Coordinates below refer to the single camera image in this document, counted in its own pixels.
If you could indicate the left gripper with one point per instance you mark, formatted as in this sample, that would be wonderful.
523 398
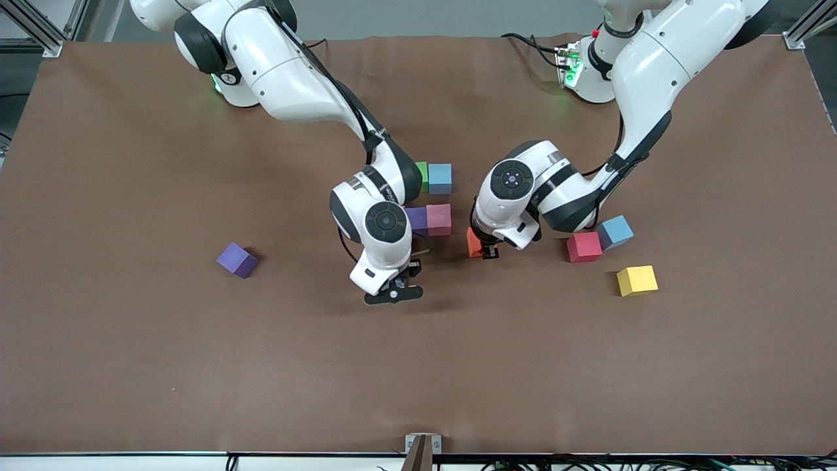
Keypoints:
488 248

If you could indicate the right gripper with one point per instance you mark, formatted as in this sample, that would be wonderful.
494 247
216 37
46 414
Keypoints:
414 266

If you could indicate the orange foam cube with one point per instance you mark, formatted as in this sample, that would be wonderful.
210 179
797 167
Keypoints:
473 243

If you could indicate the purple foam cube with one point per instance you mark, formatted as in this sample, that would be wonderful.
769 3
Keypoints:
417 219
236 259

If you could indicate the mauve pink foam cube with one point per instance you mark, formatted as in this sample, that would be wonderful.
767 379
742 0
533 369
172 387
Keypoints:
439 218

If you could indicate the light blue foam cube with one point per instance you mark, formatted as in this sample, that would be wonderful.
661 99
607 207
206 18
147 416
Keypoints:
440 178
616 231

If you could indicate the green foam cube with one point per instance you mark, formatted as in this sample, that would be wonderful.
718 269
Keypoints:
423 175

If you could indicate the yellow foam cube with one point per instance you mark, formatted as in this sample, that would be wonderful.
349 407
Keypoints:
637 280

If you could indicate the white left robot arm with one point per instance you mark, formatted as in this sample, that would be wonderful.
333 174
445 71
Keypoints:
654 65

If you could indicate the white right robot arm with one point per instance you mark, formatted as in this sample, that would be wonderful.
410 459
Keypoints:
288 72

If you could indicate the red foam cube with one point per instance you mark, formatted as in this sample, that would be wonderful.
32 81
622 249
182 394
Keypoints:
584 246

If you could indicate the brown table cover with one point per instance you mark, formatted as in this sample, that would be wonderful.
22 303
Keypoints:
418 366

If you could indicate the aluminium frame post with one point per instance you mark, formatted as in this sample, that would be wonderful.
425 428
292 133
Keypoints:
794 40
51 47

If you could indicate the aluminium frame strut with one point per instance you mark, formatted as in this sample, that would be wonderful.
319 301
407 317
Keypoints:
76 18

